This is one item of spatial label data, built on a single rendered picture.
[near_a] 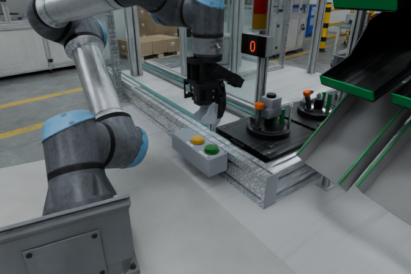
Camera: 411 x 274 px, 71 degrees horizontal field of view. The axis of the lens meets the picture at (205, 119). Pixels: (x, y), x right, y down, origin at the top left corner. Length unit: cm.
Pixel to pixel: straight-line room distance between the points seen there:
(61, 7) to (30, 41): 515
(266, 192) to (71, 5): 66
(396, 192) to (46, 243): 65
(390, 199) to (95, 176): 60
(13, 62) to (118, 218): 548
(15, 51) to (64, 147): 531
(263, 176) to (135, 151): 33
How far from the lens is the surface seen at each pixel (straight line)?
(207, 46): 68
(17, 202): 95
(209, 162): 80
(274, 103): 89
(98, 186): 65
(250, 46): 107
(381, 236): 83
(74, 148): 66
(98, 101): 83
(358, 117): 77
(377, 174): 71
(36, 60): 603
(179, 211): 78
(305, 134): 96
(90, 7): 76
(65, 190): 64
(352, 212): 86
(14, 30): 591
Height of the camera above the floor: 138
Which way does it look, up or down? 24 degrees down
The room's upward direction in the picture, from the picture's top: straight up
